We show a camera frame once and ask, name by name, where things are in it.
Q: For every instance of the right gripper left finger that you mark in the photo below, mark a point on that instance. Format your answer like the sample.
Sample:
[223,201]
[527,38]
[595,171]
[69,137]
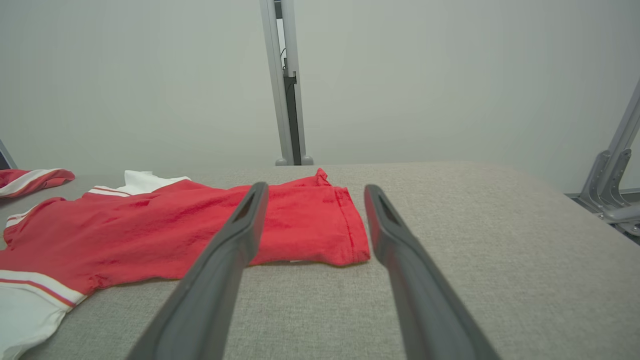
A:
[215,280]

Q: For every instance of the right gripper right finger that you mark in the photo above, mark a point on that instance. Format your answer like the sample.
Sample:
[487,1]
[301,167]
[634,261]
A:
[420,300]

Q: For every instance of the red basketball jersey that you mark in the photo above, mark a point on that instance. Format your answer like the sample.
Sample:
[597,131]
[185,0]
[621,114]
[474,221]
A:
[125,235]

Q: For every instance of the red basketball shorts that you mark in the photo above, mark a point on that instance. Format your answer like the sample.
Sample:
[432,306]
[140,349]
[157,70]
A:
[30,179]

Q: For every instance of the grey partition post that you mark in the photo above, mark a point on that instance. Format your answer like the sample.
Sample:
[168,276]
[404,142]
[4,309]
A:
[300,125]
[276,75]

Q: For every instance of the grey metal bracket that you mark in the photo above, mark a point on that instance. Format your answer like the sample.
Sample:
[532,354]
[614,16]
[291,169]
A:
[607,180]

